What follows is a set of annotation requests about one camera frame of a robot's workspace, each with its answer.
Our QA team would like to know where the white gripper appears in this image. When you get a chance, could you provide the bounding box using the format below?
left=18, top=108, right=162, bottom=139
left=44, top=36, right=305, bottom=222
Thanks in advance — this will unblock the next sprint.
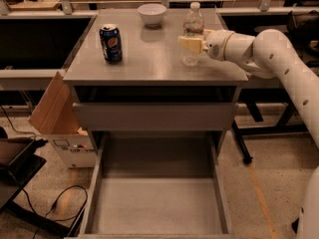
left=178, top=29, right=234, bottom=61

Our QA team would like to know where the clear plastic water bottle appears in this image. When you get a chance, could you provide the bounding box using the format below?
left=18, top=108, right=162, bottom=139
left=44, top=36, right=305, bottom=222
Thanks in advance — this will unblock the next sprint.
left=181, top=2, right=204, bottom=67

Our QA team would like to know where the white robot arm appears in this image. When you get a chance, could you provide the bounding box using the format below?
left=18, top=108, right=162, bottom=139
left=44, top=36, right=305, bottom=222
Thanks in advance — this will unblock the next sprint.
left=177, top=29, right=319, bottom=239

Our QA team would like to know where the grey drawer cabinet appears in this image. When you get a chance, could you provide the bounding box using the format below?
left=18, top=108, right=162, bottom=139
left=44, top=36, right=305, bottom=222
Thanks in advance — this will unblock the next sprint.
left=64, top=9, right=247, bottom=146

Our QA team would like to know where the closed grey upper drawer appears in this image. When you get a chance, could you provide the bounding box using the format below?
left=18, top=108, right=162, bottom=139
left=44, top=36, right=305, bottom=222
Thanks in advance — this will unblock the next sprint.
left=73, top=103, right=237, bottom=131

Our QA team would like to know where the open grey bottom drawer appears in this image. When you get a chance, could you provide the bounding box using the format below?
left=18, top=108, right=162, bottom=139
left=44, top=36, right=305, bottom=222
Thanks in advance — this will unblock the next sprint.
left=78, top=133, right=234, bottom=239

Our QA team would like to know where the white ceramic bowl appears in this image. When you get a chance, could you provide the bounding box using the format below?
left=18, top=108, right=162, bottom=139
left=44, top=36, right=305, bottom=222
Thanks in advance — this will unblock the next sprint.
left=138, top=3, right=166, bottom=27

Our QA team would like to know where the blue pepsi soda can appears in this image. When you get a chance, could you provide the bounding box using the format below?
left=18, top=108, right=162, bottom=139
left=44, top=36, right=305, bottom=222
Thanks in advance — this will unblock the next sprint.
left=99, top=24, right=123, bottom=64

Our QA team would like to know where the open cardboard box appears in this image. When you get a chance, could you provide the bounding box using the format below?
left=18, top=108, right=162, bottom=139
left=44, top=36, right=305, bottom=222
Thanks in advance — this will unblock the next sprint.
left=29, top=73, right=96, bottom=168

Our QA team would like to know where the black equipment stand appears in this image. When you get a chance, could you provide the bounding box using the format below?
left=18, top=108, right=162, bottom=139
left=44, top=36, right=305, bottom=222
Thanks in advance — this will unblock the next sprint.
left=0, top=126, right=73, bottom=238

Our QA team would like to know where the black table leg frame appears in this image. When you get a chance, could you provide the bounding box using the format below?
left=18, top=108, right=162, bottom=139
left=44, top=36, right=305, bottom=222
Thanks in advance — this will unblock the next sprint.
left=231, top=102, right=307, bottom=165

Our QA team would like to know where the black cable on floor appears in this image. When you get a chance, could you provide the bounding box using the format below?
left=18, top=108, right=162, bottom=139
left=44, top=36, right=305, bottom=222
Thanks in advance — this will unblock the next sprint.
left=19, top=184, right=89, bottom=239

